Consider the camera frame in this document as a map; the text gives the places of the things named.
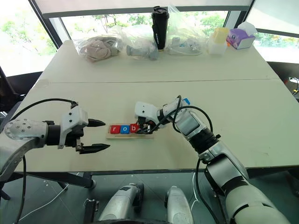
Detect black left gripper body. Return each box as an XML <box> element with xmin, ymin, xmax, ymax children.
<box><xmin>64</xmin><ymin>125</ymin><xmax>85</xmax><ymax>150</ymax></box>

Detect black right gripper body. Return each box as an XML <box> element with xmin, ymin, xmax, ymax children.
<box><xmin>137</xmin><ymin>116</ymin><xmax>157</xmax><ymax>134</ymax></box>

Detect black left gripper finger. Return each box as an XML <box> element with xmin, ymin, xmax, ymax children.
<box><xmin>79</xmin><ymin>143</ymin><xmax>111</xmax><ymax>155</ymax></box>
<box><xmin>87</xmin><ymin>119</ymin><xmax>106</xmax><ymax>128</ymax></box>

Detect wooden letter tray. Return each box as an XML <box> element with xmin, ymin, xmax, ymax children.
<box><xmin>106</xmin><ymin>124</ymin><xmax>155</xmax><ymax>141</ymax></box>

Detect silver robot leg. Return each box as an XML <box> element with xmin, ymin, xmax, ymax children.
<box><xmin>97</xmin><ymin>182</ymin><xmax>146</xmax><ymax>222</ymax></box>
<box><xmin>164</xmin><ymin>185</ymin><xmax>195</xmax><ymax>224</ymax></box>

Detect plastic bag with beige plush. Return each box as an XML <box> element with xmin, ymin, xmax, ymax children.
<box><xmin>73</xmin><ymin>34</ymin><xmax>122</xmax><ymax>63</ymax></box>

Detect black chair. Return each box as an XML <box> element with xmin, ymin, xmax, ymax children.
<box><xmin>0</xmin><ymin>66</ymin><xmax>27</xmax><ymax>119</ymax></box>

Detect plastic bag with grey toy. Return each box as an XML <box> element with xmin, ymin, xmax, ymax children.
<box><xmin>111</xmin><ymin>24</ymin><xmax>160</xmax><ymax>61</ymax></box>

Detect clear plastic bag with parts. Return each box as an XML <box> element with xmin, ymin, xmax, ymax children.
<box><xmin>166</xmin><ymin>4</ymin><xmax>207</xmax><ymax>56</ymax></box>

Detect black travel tumbler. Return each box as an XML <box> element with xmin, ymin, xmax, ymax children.
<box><xmin>151</xmin><ymin>6</ymin><xmax>171</xmax><ymax>52</ymax></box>

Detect white plastic container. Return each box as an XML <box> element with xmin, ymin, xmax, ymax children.
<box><xmin>207</xmin><ymin>31</ymin><xmax>228</xmax><ymax>56</ymax></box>

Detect yellow plastic cup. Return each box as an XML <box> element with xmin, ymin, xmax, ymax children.
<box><xmin>214</xmin><ymin>27</ymin><xmax>230</xmax><ymax>44</ymax></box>

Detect purple tissue box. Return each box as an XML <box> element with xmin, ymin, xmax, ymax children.
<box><xmin>225</xmin><ymin>21</ymin><xmax>258</xmax><ymax>50</ymax></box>

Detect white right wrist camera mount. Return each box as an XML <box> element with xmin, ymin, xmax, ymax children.
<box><xmin>135</xmin><ymin>101</ymin><xmax>162</xmax><ymax>129</ymax></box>

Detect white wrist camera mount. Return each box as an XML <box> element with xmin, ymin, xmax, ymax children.
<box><xmin>57</xmin><ymin>106</ymin><xmax>89</xmax><ymax>149</ymax></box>
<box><xmin>135</xmin><ymin>101</ymin><xmax>162</xmax><ymax>129</ymax></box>

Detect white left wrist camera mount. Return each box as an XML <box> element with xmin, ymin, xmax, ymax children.
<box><xmin>57</xmin><ymin>106</ymin><xmax>89</xmax><ymax>149</ymax></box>

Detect dark metal table frame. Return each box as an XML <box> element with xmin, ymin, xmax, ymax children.
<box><xmin>13</xmin><ymin>171</ymin><xmax>97</xmax><ymax>190</ymax></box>

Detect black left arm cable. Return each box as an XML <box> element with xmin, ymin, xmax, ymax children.
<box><xmin>13</xmin><ymin>98</ymin><xmax>79</xmax><ymax>224</ymax></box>

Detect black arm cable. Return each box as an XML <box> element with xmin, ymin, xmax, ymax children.
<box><xmin>156</xmin><ymin>94</ymin><xmax>221</xmax><ymax>224</ymax></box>
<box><xmin>13</xmin><ymin>98</ymin><xmax>79</xmax><ymax>224</ymax></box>

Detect black floor bracket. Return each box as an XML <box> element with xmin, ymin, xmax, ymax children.
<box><xmin>83</xmin><ymin>198</ymin><xmax>100</xmax><ymax>223</ymax></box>

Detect white floor cable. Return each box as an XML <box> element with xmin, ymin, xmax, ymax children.
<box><xmin>29</xmin><ymin>183</ymin><xmax>69</xmax><ymax>213</ymax></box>

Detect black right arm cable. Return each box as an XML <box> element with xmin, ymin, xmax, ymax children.
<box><xmin>156</xmin><ymin>94</ymin><xmax>221</xmax><ymax>224</ymax></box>

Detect yellow and black cables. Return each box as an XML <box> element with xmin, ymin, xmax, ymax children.
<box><xmin>283</xmin><ymin>74</ymin><xmax>299</xmax><ymax>100</ymax></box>

